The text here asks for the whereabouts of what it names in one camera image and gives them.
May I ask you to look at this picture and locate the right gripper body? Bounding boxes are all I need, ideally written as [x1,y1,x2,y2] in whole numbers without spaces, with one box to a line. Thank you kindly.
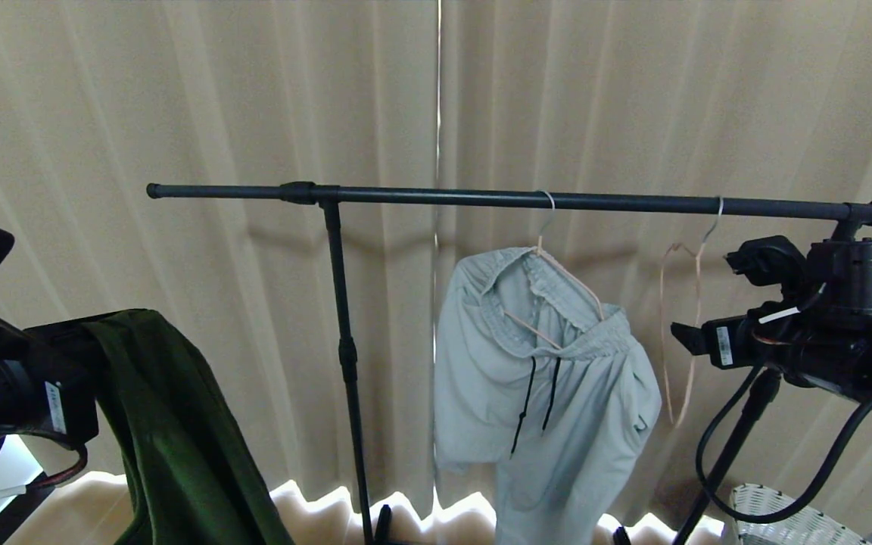
[703,309,872,403]

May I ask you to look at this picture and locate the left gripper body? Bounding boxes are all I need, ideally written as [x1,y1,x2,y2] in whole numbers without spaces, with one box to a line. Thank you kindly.
[0,307,105,455]

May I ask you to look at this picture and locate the pink clothes hanger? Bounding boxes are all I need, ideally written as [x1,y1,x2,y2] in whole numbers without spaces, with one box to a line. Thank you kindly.
[659,197,726,431]
[503,191,607,351]

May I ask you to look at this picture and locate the green garment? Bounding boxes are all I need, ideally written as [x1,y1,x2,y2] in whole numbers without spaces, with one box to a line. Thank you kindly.
[82,308,294,545]

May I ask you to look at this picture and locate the pale grey shorts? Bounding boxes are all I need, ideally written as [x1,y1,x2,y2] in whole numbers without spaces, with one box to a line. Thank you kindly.
[434,246,664,545]

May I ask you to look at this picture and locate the white laundry basket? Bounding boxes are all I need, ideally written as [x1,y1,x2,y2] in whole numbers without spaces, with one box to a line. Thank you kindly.
[724,484,872,545]

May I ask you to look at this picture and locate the black clothes rack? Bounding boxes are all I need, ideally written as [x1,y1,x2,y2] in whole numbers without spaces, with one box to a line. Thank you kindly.
[146,180,872,545]

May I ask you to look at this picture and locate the beige curtain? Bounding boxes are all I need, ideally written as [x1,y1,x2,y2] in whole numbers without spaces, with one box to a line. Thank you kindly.
[0,0,872,531]

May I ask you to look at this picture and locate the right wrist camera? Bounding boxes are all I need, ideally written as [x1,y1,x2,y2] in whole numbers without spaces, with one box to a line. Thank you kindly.
[725,235,811,304]

